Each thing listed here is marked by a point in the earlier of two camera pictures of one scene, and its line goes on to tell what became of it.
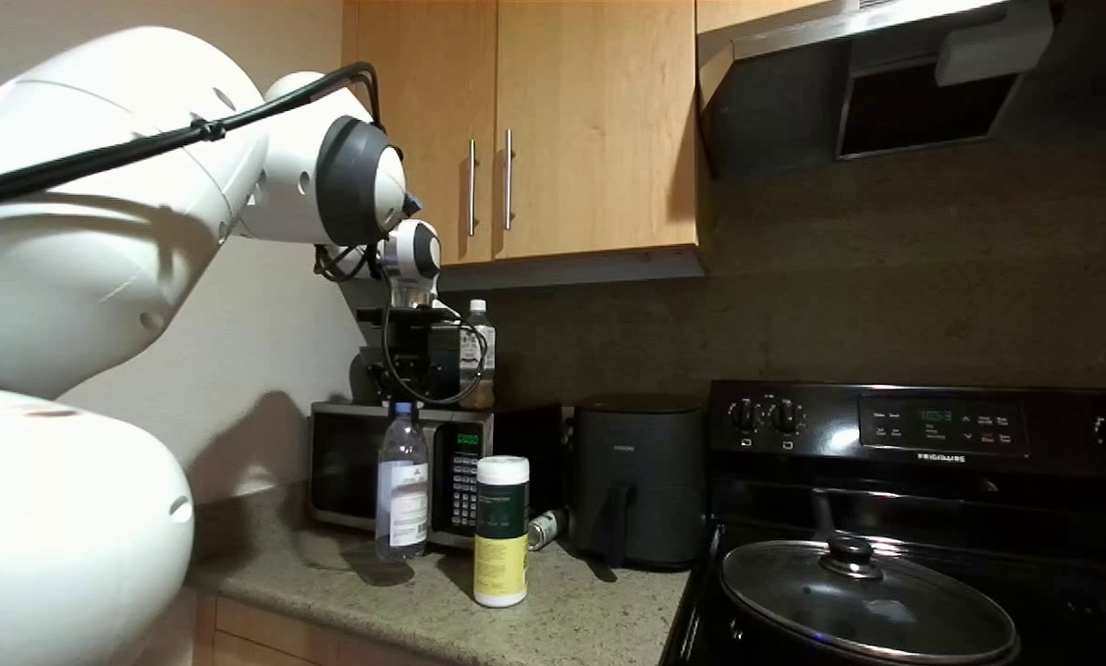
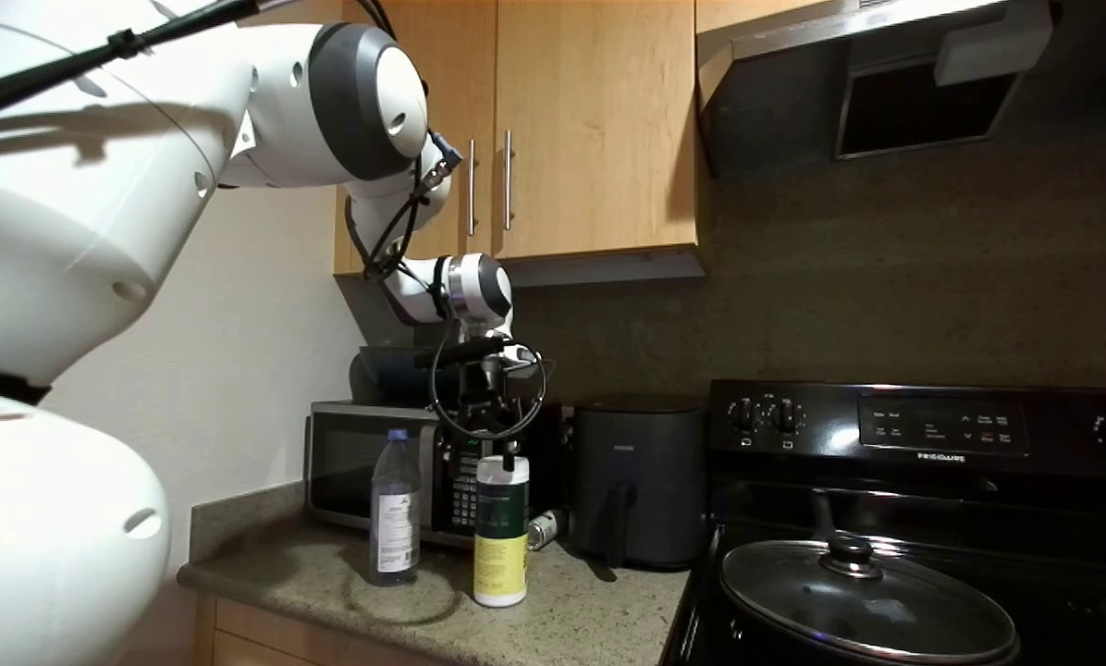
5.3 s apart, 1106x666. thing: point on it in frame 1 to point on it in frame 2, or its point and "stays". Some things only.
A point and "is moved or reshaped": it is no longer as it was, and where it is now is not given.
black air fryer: [635, 484] stays
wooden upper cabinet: [547, 143] stays
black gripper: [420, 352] to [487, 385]
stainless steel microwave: [344, 468] stays
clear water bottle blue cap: [404, 484] is moved or reshaped
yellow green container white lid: [502, 531] stays
